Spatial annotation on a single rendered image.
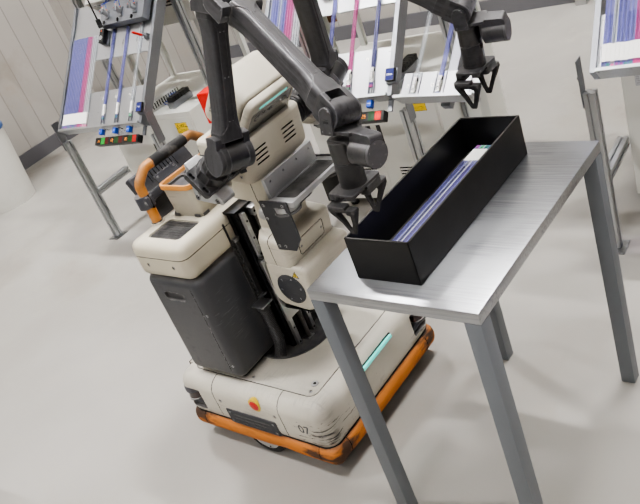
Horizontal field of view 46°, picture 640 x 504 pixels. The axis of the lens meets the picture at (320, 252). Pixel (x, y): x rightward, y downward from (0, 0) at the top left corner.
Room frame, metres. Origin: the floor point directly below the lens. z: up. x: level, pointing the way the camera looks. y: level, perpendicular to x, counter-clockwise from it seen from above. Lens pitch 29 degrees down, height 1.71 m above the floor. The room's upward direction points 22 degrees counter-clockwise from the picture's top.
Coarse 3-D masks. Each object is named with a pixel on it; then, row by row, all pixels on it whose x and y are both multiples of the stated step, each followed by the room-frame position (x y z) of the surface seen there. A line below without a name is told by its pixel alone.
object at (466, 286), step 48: (528, 144) 1.80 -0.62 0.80; (576, 144) 1.69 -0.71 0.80; (528, 192) 1.56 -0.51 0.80; (480, 240) 1.44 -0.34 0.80; (528, 240) 1.37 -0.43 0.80; (336, 288) 1.48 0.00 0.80; (384, 288) 1.41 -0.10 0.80; (432, 288) 1.34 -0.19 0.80; (480, 288) 1.27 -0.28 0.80; (336, 336) 1.50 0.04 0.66; (480, 336) 1.20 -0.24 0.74; (624, 336) 1.65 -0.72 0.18; (384, 432) 1.51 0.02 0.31; (528, 480) 1.20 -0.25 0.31
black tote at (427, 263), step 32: (480, 128) 1.83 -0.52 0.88; (512, 128) 1.72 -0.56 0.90; (448, 160) 1.80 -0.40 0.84; (480, 160) 1.60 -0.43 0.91; (512, 160) 1.69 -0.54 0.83; (416, 192) 1.68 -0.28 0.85; (480, 192) 1.57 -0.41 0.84; (384, 224) 1.58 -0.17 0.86; (448, 224) 1.47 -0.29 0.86; (352, 256) 1.48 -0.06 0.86; (384, 256) 1.42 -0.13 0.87; (416, 256) 1.37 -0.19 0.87
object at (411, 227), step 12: (468, 156) 1.77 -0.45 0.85; (480, 156) 1.74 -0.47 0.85; (456, 168) 1.73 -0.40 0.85; (468, 168) 1.71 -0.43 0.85; (456, 180) 1.67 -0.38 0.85; (444, 192) 1.64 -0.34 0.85; (432, 204) 1.60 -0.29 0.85; (420, 216) 1.57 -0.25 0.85; (408, 228) 1.54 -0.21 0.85; (396, 240) 1.50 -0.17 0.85
